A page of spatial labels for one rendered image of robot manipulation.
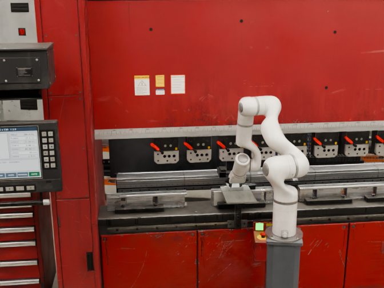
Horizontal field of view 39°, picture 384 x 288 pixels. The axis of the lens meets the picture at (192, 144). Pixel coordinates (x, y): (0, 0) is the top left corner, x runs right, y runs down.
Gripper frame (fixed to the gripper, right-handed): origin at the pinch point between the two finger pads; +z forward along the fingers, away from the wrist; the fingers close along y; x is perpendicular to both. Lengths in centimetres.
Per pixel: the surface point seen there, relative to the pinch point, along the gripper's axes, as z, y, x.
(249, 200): -11.1, -4.7, 16.6
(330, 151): -14, -60, -14
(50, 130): -76, 101, 7
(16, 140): -73, 117, 10
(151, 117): -32, 51, -31
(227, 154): -13.7, 5.3, -14.0
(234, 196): -6.4, 3.2, 11.1
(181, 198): 8.9, 33.6, 2.9
